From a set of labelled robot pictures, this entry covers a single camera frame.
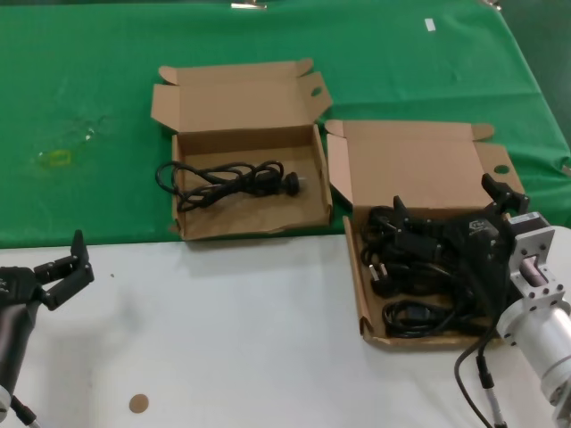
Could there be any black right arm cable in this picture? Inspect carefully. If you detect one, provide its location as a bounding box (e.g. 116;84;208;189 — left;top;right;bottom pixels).
453;332;499;428

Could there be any green tablecloth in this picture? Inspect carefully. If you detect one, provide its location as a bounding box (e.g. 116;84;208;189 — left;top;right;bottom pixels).
0;0;571;251

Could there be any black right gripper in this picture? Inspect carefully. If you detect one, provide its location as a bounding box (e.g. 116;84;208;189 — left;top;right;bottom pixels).
391;172;532;317

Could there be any black power cable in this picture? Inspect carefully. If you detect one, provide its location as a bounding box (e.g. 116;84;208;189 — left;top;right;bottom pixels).
363;247;483;300
363;204;401;247
155;160;307;211
382;300;490;338

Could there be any grey connector left arm cable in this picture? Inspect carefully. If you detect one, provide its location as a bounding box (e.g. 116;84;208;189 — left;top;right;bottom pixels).
11;394;44;428

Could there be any grey connector right arm cable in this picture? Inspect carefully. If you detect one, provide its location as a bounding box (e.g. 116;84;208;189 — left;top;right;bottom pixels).
475;342;508;428

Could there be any open brown cardboard box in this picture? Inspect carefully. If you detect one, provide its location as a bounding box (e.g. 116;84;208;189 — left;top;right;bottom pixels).
150;57;334;242
324;119;525;347

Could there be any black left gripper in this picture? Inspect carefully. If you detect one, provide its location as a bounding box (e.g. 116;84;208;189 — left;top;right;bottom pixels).
0;229;95;312

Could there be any grey connector arm cable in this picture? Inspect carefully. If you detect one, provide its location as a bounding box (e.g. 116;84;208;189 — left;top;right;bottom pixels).
475;342;508;428
11;394;44;428

